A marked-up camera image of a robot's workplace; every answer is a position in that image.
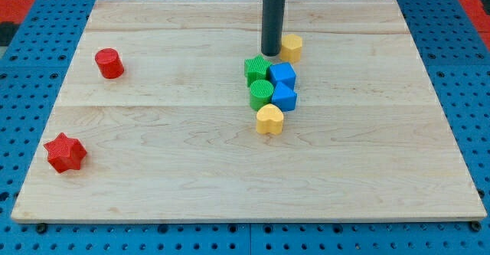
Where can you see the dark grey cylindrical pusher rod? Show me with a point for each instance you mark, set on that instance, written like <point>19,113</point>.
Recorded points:
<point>272,26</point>

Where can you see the yellow hexagon block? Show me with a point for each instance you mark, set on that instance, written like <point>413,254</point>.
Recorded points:
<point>291,48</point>

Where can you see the green star block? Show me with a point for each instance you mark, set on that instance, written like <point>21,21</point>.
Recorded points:
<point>256,69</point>

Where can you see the blue cube block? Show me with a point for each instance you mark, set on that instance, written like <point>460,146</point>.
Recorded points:
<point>282,73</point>

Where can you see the green cylinder block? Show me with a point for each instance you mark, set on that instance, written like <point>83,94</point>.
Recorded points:
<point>261,92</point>

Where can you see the blue triangle block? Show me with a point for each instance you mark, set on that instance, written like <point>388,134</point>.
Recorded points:
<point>284,97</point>

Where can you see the yellow heart block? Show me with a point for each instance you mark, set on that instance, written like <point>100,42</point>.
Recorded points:
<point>269,119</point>

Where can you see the light wooden board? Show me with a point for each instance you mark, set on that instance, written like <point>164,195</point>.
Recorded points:
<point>174,140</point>

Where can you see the red cylinder block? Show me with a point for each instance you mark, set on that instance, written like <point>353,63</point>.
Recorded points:
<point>109,63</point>

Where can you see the red star block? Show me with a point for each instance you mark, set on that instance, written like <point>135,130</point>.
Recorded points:
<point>65,153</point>

